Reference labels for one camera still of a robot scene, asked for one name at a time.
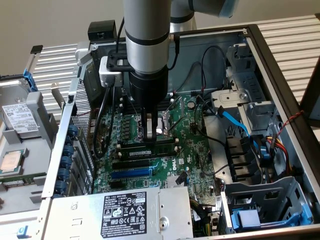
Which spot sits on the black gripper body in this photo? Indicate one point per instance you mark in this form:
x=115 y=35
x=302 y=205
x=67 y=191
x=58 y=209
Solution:
x=148 y=87

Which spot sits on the green RAM stick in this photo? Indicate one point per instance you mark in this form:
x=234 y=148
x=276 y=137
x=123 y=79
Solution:
x=15 y=182
x=162 y=150

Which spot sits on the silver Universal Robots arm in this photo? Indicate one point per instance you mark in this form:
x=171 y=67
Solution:
x=147 y=25

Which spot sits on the metal CPU socket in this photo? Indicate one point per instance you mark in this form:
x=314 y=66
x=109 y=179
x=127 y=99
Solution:
x=163 y=122

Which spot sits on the metal socket cover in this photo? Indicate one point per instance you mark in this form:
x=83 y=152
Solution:
x=178 y=105

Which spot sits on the green Dell motherboard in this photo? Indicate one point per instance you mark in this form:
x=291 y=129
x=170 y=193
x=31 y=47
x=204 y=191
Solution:
x=187 y=142

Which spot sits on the round coin battery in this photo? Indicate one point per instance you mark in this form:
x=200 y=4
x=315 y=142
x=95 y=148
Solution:
x=191 y=104

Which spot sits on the long black expansion slot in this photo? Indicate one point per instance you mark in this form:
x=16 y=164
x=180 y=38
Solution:
x=130 y=164

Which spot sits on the blue expansion slot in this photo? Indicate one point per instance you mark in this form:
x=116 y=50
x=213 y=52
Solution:
x=130 y=173

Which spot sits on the small silver heat sink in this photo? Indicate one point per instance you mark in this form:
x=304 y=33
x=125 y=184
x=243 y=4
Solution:
x=171 y=181

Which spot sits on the open metal PC case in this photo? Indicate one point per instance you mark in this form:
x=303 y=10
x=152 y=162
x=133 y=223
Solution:
x=195 y=50

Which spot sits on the metal rear port block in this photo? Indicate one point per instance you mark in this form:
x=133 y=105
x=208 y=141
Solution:
x=92 y=125

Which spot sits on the short black expansion slot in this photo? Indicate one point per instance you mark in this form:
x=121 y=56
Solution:
x=116 y=184

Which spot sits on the black box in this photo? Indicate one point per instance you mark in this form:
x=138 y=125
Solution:
x=102 y=30

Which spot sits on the blue expansion card clip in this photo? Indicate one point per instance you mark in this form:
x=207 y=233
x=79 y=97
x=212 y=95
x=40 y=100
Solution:
x=64 y=174
x=66 y=161
x=68 y=150
x=73 y=130
x=61 y=187

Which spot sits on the black plastic shroud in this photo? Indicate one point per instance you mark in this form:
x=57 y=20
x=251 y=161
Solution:
x=240 y=157

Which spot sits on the metal disk bay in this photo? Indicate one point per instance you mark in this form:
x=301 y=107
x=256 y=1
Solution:
x=252 y=82

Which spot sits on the black table end cap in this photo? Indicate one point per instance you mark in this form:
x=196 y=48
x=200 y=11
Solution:
x=36 y=49

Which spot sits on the grey parts rack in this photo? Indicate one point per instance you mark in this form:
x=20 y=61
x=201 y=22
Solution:
x=37 y=160

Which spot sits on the silver power supply unit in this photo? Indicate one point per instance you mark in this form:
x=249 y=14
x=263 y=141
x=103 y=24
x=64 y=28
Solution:
x=75 y=220

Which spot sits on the blue disk tray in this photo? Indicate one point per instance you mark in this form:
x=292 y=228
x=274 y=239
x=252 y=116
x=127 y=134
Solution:
x=247 y=220

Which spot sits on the hard disk with white label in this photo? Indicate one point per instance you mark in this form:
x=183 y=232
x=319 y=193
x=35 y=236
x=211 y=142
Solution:
x=20 y=117

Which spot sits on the grey disk bay cage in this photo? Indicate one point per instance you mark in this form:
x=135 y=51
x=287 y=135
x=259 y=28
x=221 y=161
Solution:
x=275 y=192

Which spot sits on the CPU chip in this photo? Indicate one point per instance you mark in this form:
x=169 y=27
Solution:
x=11 y=162

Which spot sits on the dark side panel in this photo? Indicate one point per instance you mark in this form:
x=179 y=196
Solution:
x=312 y=100

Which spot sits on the blue plastic latch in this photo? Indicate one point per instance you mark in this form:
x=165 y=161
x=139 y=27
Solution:
x=23 y=232

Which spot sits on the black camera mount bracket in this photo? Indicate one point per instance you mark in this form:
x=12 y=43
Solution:
x=113 y=65

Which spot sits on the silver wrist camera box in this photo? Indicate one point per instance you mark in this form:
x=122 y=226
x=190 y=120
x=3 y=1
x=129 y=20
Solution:
x=107 y=77

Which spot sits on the metal slot cover bracket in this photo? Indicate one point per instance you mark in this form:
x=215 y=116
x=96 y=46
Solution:
x=58 y=96

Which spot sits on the blue plastic disk bracket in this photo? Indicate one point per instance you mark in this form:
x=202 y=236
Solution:
x=30 y=80

